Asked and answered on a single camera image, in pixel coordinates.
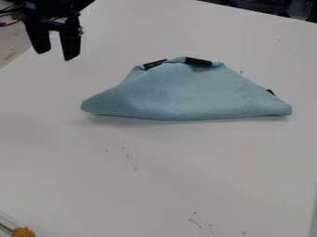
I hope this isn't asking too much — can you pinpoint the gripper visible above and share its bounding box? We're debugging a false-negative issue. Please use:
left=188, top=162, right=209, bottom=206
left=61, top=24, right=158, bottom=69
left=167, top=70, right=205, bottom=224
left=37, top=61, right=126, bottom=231
left=20, top=0, right=97, bottom=62

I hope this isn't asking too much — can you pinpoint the light blue cloth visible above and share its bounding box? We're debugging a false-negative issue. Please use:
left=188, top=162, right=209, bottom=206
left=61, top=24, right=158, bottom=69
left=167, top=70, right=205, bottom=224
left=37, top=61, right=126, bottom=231
left=79, top=56, right=294, bottom=121

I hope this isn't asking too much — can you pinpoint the yellow toy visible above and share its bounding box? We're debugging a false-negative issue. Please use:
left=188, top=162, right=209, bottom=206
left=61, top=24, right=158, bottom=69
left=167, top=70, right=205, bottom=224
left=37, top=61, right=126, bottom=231
left=9, top=226, right=38, bottom=237

